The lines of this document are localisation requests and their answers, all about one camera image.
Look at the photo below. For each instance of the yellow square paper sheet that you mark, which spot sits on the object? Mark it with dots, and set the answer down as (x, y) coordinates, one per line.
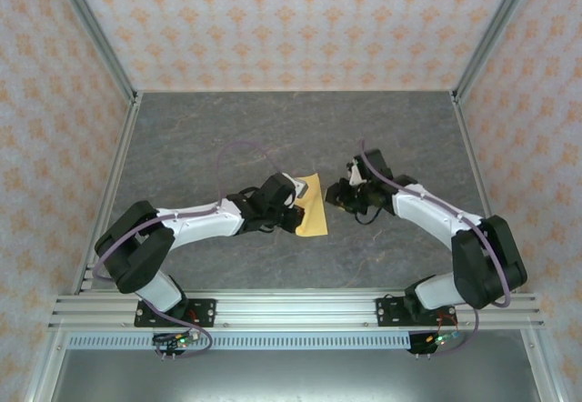
(316, 215)

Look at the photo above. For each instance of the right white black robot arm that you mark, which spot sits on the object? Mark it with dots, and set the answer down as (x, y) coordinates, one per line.
(427, 215)

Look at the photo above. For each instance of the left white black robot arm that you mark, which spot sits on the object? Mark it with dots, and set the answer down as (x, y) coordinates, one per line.
(200, 227)

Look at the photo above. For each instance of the grey sheet metal panel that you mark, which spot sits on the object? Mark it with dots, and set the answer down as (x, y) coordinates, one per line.
(295, 377)

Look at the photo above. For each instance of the wide aluminium base rail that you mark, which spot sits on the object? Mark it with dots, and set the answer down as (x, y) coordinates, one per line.
(295, 311)

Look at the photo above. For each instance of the aluminium table side rail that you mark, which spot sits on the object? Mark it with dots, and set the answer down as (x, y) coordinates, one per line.
(107, 193)
(484, 170)

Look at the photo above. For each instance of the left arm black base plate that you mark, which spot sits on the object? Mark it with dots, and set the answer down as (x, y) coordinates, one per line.
(207, 313)

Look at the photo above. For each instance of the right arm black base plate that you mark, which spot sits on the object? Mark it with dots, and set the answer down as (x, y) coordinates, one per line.
(388, 313)

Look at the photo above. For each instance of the aluminium frame post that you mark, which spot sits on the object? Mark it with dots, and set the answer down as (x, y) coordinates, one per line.
(97, 38)
(493, 38)

